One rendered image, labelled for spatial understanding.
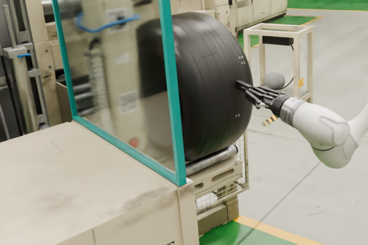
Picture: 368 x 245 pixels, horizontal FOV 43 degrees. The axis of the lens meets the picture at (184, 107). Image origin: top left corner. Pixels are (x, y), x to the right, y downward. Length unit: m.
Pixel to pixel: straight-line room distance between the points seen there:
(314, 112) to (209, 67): 0.41
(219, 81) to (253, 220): 1.63
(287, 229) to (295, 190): 0.47
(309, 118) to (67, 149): 0.70
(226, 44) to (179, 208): 0.83
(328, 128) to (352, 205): 1.95
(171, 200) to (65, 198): 0.22
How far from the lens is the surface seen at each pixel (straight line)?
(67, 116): 2.09
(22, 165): 1.21
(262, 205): 3.25
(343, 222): 3.13
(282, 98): 1.51
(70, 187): 1.06
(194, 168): 1.82
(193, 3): 6.40
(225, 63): 1.66
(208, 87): 1.60
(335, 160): 1.55
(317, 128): 1.40
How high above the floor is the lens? 1.77
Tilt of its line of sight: 21 degrees down
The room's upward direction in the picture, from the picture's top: 5 degrees counter-clockwise
